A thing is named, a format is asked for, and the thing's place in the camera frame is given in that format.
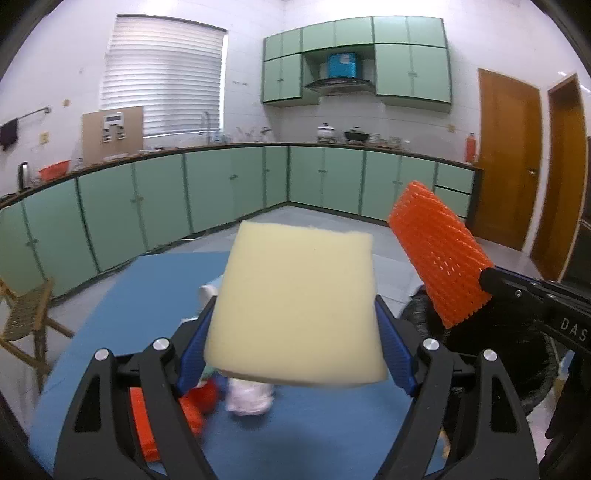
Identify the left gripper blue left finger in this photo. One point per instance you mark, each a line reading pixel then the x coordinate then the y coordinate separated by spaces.
pixel 190 341

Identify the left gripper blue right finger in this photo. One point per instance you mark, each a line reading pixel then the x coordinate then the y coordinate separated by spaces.
pixel 399 360

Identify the white tissue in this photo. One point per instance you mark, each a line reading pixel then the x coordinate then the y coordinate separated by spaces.
pixel 248 398

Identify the red scouring pad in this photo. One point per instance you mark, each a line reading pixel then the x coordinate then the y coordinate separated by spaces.
pixel 146 439

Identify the orange foam net sleeve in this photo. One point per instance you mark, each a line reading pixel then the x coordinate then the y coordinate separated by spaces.
pixel 445 254

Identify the yellow sponge block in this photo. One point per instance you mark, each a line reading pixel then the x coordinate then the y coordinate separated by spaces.
pixel 296 306

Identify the red plastic bag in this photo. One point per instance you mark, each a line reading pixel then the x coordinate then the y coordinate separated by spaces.
pixel 197 403

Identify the black trash bin bag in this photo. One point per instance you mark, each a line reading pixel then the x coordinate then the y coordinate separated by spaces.
pixel 527 353

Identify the green lower kitchen cabinets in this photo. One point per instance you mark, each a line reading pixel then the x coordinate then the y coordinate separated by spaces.
pixel 88 223

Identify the wooden door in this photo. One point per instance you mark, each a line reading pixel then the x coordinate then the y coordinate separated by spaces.
pixel 566 183
pixel 510 158

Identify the blue foam table mat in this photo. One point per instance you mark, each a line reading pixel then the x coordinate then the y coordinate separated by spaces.
pixel 307 434

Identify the wooden chair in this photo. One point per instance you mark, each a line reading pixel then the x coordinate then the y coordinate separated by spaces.
pixel 28 316

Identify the red thermos bottle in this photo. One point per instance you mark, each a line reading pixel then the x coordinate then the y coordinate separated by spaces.
pixel 470 148

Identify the black wok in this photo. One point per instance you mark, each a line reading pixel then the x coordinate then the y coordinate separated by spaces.
pixel 356 136

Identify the white cooking pot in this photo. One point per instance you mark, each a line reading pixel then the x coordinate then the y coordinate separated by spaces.
pixel 326 134

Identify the chrome sink faucet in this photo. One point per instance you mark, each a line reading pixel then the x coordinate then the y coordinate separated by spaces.
pixel 205 127

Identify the red basin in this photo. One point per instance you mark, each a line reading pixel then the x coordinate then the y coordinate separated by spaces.
pixel 54 171

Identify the brown cardboard box on counter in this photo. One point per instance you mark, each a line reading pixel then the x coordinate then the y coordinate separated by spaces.
pixel 108 134

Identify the range hood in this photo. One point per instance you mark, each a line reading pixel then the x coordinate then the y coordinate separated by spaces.
pixel 341 85

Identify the blue box above hood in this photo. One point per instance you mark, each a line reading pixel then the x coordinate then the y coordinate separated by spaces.
pixel 344 65

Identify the white window blind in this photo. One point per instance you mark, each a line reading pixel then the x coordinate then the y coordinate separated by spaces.
pixel 172 68

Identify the dark hanging towel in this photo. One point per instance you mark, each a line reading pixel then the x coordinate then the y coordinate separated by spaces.
pixel 9 134

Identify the green upper wall cabinets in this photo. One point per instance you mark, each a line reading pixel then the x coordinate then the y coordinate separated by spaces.
pixel 406 57

